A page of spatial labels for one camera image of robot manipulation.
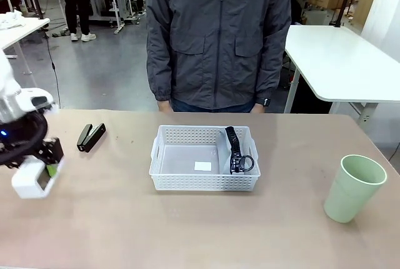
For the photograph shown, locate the black stapler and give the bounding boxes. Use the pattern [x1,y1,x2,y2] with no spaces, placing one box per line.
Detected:
[76,122,107,153]

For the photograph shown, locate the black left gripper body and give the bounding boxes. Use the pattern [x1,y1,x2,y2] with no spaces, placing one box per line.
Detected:
[0,111,49,167]

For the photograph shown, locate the pale green plastic cup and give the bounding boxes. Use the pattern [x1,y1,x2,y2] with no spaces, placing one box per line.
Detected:
[323,154,388,224]

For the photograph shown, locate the large white table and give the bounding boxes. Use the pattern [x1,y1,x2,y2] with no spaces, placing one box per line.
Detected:
[282,24,400,123]

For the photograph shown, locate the person's right hand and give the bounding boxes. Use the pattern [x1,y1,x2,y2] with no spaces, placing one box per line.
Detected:
[157,99,173,113]

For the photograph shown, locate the white perforated plastic basket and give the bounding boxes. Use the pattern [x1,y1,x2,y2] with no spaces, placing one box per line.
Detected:
[148,124,261,193]

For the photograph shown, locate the white frame desk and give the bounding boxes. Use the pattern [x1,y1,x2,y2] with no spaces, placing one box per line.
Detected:
[87,0,142,35]

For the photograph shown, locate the white table with cloth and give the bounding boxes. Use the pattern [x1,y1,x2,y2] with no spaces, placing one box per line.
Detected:
[0,17,51,76]

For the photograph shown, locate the person in grey jacket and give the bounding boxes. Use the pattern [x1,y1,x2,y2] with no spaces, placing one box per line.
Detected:
[145,0,294,110]

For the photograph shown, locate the crumpled white cloth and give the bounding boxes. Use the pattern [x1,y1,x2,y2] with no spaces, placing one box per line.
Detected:
[0,11,27,31]

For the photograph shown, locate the black strap with ring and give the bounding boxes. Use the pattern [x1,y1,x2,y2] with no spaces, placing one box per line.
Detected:
[224,126,256,175]

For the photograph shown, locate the thin black cable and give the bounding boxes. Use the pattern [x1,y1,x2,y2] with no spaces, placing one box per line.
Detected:
[45,30,63,109]

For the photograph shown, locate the white rectangular box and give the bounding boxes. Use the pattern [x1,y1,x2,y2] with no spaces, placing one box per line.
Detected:
[11,156,65,200]

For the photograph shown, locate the blue jeans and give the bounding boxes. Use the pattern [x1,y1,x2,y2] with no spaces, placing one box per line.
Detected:
[171,98,257,114]

